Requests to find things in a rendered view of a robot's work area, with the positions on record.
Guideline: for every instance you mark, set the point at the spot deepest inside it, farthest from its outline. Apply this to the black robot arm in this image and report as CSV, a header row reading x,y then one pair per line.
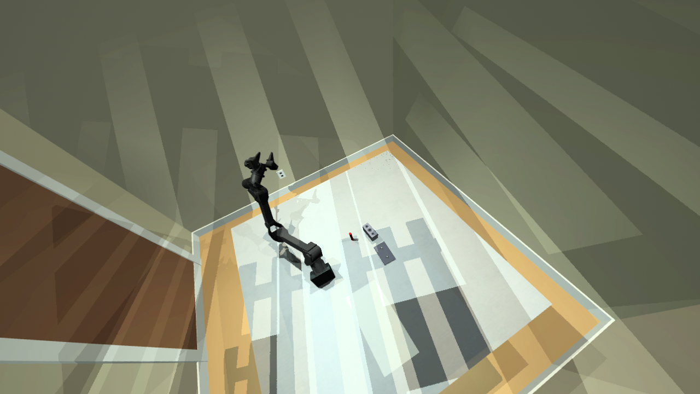
x,y
311,251

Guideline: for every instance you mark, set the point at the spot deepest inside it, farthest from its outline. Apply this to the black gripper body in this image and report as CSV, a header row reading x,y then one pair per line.
x,y
270,164

